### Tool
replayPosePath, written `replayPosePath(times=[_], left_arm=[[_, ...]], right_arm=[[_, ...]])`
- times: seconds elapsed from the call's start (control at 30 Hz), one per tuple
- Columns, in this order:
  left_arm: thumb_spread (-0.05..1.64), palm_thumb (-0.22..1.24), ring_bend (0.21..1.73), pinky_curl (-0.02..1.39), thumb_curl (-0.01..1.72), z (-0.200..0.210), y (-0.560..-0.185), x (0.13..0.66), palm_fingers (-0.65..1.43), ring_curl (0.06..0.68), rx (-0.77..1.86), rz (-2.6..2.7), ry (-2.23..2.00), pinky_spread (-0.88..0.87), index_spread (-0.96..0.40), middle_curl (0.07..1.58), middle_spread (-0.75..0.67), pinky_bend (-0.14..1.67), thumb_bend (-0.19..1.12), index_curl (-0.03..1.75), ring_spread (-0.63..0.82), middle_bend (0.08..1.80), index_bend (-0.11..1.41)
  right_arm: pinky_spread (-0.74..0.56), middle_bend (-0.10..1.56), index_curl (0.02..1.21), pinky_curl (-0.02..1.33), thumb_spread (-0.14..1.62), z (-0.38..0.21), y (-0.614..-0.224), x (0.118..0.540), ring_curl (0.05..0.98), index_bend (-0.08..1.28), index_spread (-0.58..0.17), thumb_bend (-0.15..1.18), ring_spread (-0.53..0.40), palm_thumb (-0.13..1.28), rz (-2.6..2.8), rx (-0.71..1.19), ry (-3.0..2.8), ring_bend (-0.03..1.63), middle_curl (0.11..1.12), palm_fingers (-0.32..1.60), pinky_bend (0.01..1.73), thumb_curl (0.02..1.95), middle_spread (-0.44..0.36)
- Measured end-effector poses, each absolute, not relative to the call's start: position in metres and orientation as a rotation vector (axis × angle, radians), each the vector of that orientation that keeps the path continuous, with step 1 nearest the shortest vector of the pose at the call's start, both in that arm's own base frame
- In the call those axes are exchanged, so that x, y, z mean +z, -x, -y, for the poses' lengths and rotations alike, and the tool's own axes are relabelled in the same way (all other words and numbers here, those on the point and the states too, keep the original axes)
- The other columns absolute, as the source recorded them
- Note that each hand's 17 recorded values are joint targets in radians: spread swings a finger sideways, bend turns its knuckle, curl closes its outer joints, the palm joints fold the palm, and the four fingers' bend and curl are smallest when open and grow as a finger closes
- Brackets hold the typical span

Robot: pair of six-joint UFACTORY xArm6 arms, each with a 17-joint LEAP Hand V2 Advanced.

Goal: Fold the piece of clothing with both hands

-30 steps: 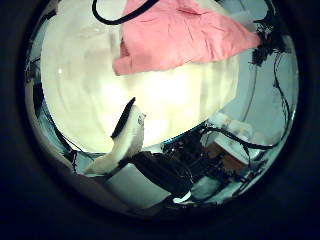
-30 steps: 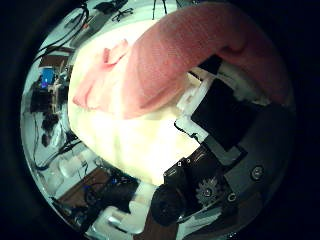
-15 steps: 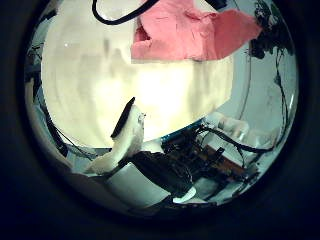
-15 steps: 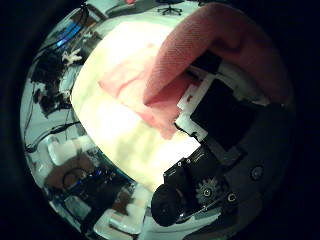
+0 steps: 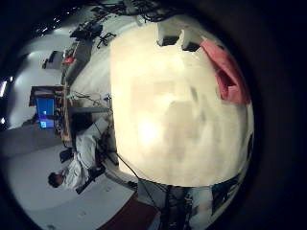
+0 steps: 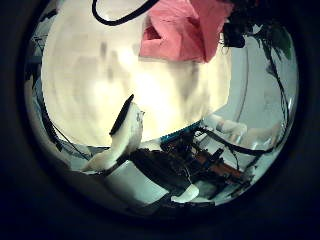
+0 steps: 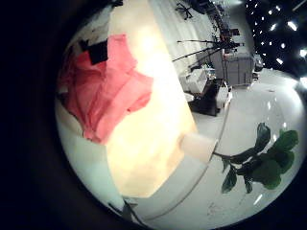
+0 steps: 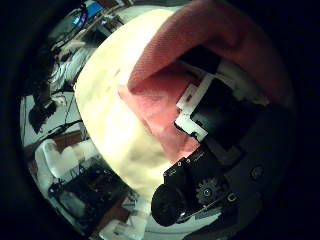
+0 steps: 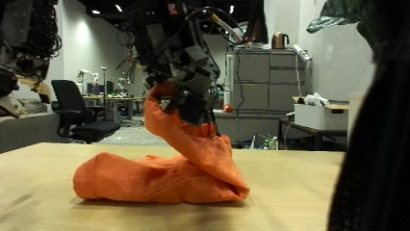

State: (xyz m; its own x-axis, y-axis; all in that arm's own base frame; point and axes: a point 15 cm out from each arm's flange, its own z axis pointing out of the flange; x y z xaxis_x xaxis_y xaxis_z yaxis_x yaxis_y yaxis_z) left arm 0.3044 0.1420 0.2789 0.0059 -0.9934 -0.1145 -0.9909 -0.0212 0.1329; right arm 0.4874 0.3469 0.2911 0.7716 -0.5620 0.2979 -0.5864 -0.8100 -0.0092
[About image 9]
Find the brown sofa cushion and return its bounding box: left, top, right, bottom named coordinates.
left=20, top=98, right=50, bottom=115

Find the black side table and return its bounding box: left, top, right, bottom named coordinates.
left=279, top=117, right=349, bottom=152

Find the black braided cable sleeve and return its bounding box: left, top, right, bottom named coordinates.
left=325, top=0, right=410, bottom=231

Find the white plastic bag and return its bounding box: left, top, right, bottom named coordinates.
left=302, top=91, right=330, bottom=108

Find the tall grey filing cabinet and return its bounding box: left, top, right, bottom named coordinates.
left=224, top=47, right=309, bottom=115

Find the black yellow-tipped cable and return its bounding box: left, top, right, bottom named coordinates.
left=200, top=6, right=245, bottom=44

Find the white storage box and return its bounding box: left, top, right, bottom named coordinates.
left=293, top=102, right=350, bottom=131

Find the wooden office desk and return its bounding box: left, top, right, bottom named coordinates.
left=83, top=95, right=147, bottom=124

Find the white round planter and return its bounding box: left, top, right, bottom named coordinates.
left=348, top=91, right=369, bottom=142

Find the low grey cabinet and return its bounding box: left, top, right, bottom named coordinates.
left=213, top=110, right=296, bottom=148

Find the grey sofa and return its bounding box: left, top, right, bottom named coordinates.
left=0, top=113, right=62, bottom=155

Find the orange button-up shirt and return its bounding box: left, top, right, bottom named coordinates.
left=72, top=82, right=252, bottom=205

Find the white power strip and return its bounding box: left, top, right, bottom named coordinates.
left=292, top=44, right=312, bottom=62

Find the black office chair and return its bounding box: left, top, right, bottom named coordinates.
left=51, top=80, right=121, bottom=145

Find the copper kettle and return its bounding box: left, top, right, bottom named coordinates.
left=271, top=32, right=290, bottom=51

